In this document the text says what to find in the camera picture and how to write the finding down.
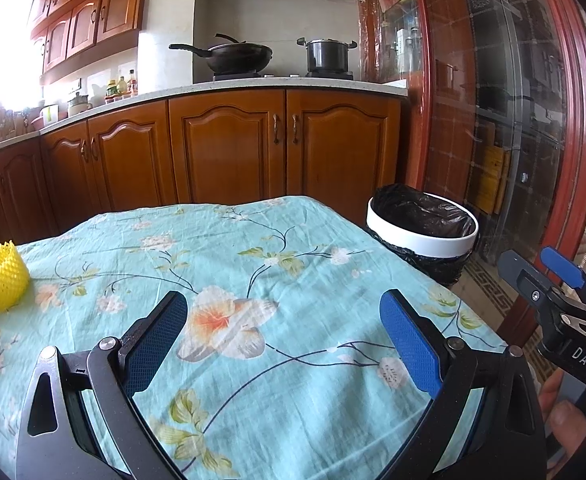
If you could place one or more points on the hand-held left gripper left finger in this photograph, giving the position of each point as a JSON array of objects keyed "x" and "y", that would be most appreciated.
[{"x": 155, "y": 345}]

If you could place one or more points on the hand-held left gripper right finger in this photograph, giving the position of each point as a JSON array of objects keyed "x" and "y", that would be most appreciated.
[{"x": 410, "y": 345}]

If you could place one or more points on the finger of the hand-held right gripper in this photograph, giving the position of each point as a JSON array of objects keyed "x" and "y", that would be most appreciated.
[
  {"x": 518, "y": 275},
  {"x": 560, "y": 265}
]

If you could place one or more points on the white trash bin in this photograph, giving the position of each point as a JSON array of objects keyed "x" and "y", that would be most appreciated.
[{"x": 423, "y": 245}]

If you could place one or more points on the white bin with black bag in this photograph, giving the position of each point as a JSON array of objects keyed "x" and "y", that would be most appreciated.
[{"x": 423, "y": 210}]

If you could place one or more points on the person's right hand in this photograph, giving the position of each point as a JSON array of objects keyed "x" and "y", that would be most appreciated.
[{"x": 573, "y": 427}]

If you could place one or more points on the yellow flat box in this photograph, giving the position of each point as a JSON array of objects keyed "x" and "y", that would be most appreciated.
[{"x": 490, "y": 180}]

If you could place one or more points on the floral blue tablecloth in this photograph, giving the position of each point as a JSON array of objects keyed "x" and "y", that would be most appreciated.
[{"x": 273, "y": 260}]

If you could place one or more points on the yellow foam fruit net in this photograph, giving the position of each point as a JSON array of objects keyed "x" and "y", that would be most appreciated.
[{"x": 3, "y": 280}]

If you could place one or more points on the red framed glass door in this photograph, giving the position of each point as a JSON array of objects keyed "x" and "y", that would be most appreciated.
[{"x": 498, "y": 110}]

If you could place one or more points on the wooden base cabinets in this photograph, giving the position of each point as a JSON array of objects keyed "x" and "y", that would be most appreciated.
[{"x": 223, "y": 145}]

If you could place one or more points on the white lidded ceramic pot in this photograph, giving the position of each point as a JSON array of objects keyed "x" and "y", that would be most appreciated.
[{"x": 79, "y": 106}]

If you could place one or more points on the white green plastic container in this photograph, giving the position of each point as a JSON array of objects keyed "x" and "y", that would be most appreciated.
[{"x": 50, "y": 116}]

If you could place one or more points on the green label condiment bottle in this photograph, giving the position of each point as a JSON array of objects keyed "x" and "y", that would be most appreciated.
[{"x": 111, "y": 92}]

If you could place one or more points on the yellow oil bottle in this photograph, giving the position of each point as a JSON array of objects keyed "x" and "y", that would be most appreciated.
[{"x": 122, "y": 87}]

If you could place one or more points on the kitchen utensil rack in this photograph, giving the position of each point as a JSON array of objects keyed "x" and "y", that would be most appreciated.
[{"x": 8, "y": 122}]

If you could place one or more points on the steel pot with lid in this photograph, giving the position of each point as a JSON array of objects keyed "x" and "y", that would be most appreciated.
[{"x": 327, "y": 57}]

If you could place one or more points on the black wok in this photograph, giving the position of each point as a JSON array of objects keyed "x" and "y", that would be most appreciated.
[{"x": 238, "y": 57}]

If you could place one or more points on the wooden wall cabinets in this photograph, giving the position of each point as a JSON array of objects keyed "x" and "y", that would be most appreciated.
[{"x": 83, "y": 25}]

